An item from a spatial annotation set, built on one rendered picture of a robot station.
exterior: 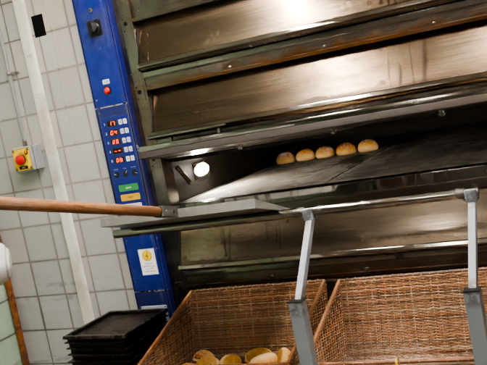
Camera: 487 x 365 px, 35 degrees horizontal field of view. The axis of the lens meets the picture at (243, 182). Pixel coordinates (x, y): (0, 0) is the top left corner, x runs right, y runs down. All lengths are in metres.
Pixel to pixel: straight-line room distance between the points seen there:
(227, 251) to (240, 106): 0.55
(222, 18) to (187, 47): 0.17
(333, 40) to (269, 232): 0.73
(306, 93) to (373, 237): 0.54
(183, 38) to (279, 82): 0.40
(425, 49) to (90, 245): 1.55
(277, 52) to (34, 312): 1.59
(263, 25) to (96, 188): 0.97
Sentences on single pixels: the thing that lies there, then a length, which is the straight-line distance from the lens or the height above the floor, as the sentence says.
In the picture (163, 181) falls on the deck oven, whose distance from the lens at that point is 2.95.
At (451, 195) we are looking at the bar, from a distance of 2.19.
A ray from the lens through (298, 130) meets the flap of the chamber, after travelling 2.52.
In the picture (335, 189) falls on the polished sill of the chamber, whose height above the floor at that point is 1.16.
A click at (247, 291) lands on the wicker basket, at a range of 2.85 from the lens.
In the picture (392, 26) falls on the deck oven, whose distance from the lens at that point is 2.57.
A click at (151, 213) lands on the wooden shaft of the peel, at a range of 2.21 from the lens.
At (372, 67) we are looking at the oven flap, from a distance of 2.59.
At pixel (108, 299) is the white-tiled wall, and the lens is 3.23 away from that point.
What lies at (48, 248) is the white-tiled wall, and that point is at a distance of 3.33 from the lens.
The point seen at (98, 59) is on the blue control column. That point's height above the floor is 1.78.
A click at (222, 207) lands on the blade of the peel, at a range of 2.25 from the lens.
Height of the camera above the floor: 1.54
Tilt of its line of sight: 6 degrees down
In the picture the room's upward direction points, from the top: 11 degrees counter-clockwise
